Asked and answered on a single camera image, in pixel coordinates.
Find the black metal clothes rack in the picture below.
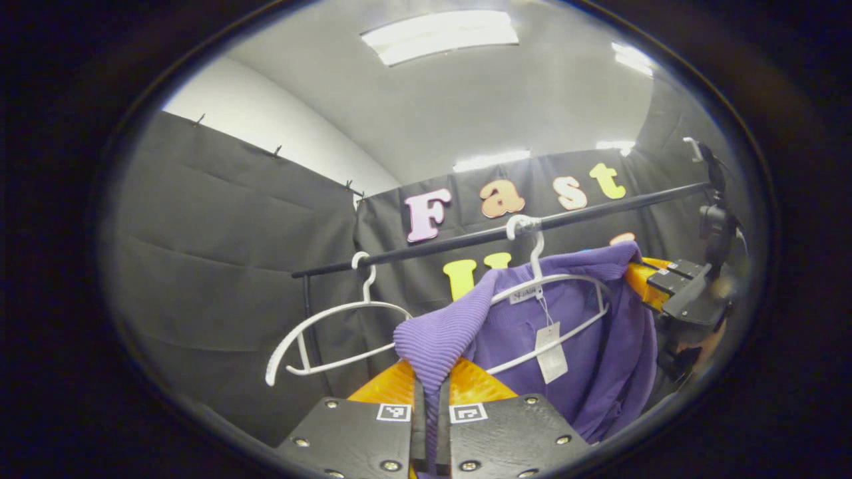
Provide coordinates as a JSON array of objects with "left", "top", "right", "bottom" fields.
[{"left": 291, "top": 182, "right": 712, "bottom": 401}]

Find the white clothes hanger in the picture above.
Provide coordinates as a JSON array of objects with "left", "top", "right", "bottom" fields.
[
  {"left": 486, "top": 214, "right": 614, "bottom": 377},
  {"left": 264, "top": 251, "right": 414, "bottom": 387}
]

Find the large ceiling light panel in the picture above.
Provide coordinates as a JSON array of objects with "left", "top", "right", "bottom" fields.
[{"left": 360, "top": 9, "right": 521, "bottom": 68}]

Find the double ceiling light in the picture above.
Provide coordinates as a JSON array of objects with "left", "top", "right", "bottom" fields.
[{"left": 612, "top": 41, "right": 657, "bottom": 78}]

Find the purple corduroy jacket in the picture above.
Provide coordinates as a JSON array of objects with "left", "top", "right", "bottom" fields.
[{"left": 393, "top": 241, "right": 660, "bottom": 477}]

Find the long ceiling light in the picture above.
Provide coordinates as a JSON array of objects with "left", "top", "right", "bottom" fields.
[{"left": 452, "top": 149, "right": 532, "bottom": 174}]

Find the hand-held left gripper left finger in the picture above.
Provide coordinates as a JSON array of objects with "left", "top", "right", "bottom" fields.
[{"left": 274, "top": 359, "right": 428, "bottom": 479}]

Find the black backdrop cloth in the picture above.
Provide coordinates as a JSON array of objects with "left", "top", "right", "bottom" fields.
[{"left": 100, "top": 110, "right": 740, "bottom": 448}]

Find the white paper garment tag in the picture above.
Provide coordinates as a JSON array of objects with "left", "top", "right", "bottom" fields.
[{"left": 534, "top": 322, "right": 569, "bottom": 385}]

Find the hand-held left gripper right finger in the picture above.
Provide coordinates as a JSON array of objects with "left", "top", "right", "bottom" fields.
[{"left": 436, "top": 358, "right": 592, "bottom": 479}]

